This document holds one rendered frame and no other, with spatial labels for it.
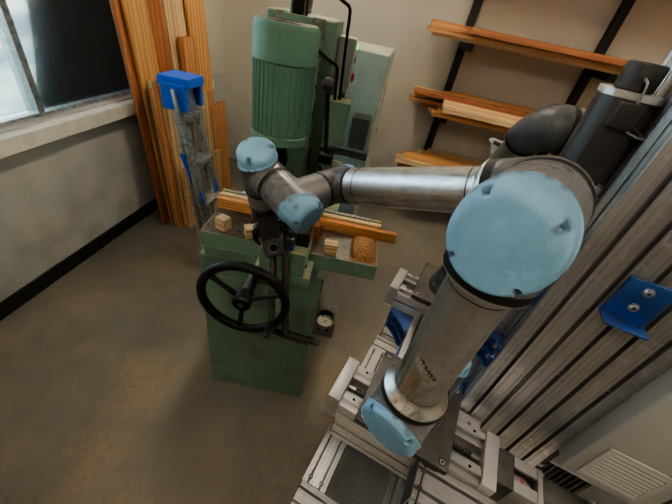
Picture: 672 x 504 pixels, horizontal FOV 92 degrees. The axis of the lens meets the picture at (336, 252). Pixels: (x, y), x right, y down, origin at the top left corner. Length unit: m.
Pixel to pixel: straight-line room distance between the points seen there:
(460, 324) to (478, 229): 0.14
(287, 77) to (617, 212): 0.78
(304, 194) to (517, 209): 0.37
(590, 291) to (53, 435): 1.89
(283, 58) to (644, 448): 1.19
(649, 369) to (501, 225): 0.61
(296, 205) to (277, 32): 0.50
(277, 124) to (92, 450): 1.46
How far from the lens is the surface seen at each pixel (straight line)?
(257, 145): 0.65
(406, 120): 3.37
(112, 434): 1.81
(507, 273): 0.36
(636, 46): 3.67
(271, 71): 0.98
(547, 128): 0.99
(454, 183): 0.53
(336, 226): 1.19
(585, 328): 0.83
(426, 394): 0.57
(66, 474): 1.80
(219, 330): 1.49
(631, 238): 0.73
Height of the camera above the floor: 1.56
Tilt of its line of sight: 37 degrees down
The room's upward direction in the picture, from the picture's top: 12 degrees clockwise
